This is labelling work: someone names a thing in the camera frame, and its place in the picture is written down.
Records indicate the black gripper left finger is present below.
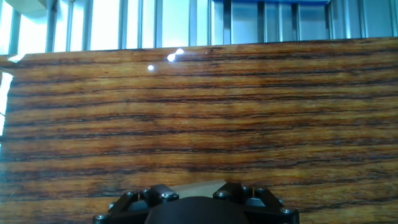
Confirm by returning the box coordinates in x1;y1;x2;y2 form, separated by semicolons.
92;185;180;224

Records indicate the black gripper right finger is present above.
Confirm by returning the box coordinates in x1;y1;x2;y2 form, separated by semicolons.
213;182;300;224

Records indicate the light wooden cube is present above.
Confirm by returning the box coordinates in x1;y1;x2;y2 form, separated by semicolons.
169;179;228;199

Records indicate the glossy brown wood-grain board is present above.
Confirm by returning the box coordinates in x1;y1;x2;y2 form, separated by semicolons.
0;36;398;224

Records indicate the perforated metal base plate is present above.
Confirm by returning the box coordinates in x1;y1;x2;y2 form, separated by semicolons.
4;0;47;15

